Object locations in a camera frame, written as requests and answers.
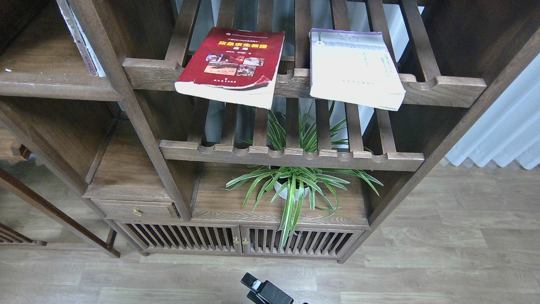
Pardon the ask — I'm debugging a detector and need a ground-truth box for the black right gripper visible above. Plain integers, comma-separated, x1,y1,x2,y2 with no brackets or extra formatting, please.
241,272,294,304

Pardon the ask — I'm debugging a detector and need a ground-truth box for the white and purple book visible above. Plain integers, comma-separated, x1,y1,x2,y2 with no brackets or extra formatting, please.
309,28,405,111

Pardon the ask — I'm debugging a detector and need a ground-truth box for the white plant pot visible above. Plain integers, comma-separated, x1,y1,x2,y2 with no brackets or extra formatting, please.
274,177,310,201

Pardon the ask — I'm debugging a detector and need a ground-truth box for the green spider plant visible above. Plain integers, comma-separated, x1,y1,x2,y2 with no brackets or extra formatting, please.
222,102,383,250

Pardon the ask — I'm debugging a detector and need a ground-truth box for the dark wooden bookshelf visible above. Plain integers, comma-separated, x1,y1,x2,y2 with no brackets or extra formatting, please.
1,0,539,263

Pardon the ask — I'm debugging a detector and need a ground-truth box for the red cover book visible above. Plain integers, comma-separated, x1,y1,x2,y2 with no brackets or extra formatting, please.
174,27,285,109

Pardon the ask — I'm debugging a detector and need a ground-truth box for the white book standing upright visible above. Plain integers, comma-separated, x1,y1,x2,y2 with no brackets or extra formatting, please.
57,0,106,77

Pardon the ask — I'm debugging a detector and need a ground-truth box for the white curtain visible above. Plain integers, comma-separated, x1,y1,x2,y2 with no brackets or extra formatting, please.
443,57,540,170

